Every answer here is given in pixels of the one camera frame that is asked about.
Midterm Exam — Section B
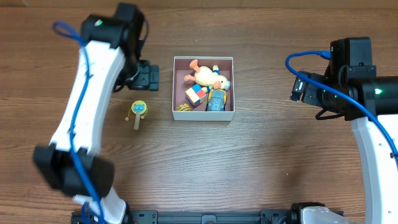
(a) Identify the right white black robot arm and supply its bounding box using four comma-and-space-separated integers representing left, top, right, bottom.
290, 66, 397, 223

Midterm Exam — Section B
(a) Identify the yellow grey toy truck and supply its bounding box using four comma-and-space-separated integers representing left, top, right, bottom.
206, 89, 227, 112

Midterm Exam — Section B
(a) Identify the plush duck toy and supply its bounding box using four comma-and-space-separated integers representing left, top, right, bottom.
184, 59, 231, 93

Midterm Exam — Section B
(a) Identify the wooden cat rattle drum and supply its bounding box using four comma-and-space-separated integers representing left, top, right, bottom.
125, 100, 148, 131

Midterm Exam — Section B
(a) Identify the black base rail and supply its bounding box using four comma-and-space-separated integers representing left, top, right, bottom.
70, 208, 346, 224

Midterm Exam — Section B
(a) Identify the white box pink interior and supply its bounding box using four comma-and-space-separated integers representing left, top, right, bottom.
172, 56, 235, 121

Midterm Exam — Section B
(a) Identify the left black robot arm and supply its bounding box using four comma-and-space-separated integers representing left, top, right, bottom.
33, 10, 159, 223

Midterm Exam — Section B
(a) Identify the colourful puzzle cube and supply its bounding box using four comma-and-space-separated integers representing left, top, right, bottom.
185, 84, 206, 108

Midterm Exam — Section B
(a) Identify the yellow round gear toy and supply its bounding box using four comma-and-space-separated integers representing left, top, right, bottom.
176, 103, 192, 111

